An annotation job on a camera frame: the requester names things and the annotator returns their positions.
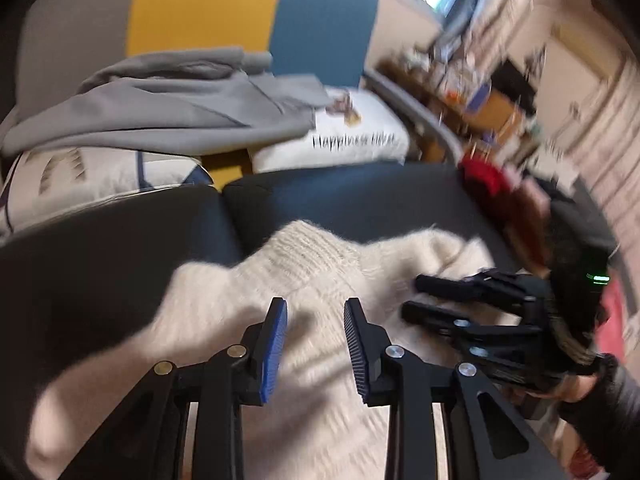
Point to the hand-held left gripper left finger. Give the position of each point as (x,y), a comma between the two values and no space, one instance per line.
(272,350)

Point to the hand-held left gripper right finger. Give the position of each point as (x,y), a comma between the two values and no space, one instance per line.
(356,350)

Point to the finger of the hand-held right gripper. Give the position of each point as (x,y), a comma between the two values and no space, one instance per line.
(465,287)
(450,322)

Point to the white knit sweater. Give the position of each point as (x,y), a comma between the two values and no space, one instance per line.
(310,270)

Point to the person's right forearm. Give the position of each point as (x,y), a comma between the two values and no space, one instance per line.
(615,410)

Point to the pink red blanket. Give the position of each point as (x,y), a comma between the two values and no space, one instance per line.
(612,310)

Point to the pink garment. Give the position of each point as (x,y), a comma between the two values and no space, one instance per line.
(525,205)

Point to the red garment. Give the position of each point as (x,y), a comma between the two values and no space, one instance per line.
(482,177)

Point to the wooden desk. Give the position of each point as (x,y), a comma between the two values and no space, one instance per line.
(500,110)

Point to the white printed pillow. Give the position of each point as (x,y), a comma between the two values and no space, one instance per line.
(375,130)

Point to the black monitor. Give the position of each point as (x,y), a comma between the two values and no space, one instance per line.
(515,82)

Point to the white pillow with grey triangles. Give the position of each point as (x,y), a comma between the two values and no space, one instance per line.
(100,175)

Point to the grey garment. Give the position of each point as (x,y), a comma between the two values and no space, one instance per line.
(150,115)

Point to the grey yellow blue armchair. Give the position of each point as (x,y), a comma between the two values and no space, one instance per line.
(200,5)

